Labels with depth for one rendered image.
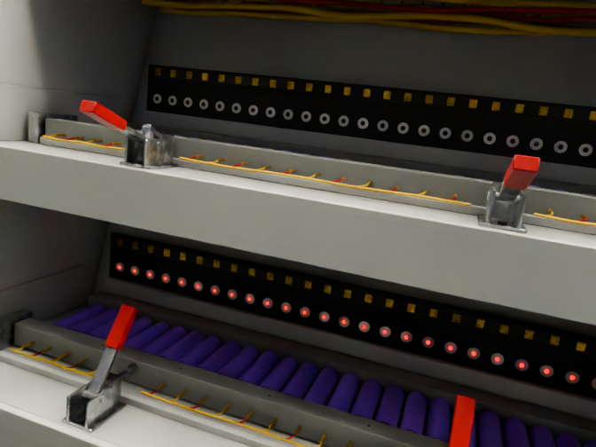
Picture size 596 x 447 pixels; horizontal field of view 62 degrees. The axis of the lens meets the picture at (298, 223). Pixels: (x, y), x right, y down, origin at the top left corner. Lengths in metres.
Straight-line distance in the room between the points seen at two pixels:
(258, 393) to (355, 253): 0.16
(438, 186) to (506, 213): 0.05
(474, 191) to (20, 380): 0.40
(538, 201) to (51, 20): 0.46
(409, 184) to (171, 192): 0.17
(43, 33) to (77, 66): 0.05
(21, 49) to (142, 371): 0.31
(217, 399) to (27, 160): 0.25
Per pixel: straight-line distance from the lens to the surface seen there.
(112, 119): 0.37
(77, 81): 0.59
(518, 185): 0.29
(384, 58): 0.57
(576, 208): 0.38
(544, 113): 0.51
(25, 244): 0.56
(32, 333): 0.53
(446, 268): 0.32
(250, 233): 0.35
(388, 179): 0.37
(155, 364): 0.46
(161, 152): 0.41
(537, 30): 0.50
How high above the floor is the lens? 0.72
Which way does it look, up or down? 3 degrees up
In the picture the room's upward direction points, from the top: 12 degrees clockwise
